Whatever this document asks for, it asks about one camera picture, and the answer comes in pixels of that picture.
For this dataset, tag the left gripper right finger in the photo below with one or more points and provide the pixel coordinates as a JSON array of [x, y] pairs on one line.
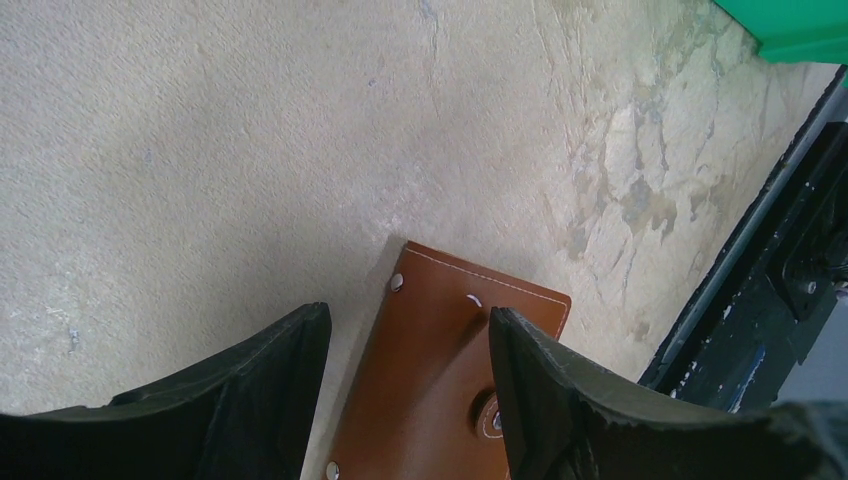
[[563, 416]]

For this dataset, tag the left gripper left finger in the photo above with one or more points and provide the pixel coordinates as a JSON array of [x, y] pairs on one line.
[[243, 413]]

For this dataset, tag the brown leather card holder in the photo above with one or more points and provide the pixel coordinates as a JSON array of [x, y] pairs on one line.
[[423, 402]]

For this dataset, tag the green bin with cards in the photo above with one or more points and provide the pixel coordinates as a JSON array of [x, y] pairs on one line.
[[794, 31]]

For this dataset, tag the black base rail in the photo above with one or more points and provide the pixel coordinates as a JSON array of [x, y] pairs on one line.
[[776, 281]]

